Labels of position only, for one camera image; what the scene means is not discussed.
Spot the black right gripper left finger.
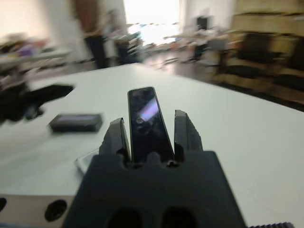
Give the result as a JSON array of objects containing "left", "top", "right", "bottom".
[{"left": 99, "top": 118, "right": 132, "bottom": 164}]

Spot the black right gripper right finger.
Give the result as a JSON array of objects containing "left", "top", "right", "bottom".
[{"left": 174, "top": 109, "right": 204, "bottom": 162}]

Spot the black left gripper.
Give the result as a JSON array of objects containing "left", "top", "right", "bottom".
[{"left": 0, "top": 84, "right": 74, "bottom": 123}]

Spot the black smartphone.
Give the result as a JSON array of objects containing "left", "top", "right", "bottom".
[{"left": 127, "top": 86, "right": 175, "bottom": 164}]

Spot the black mesh visitor chair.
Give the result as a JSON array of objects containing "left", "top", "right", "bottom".
[
  {"left": 213, "top": 32, "right": 289, "bottom": 83},
  {"left": 285, "top": 37, "right": 304, "bottom": 83}
]

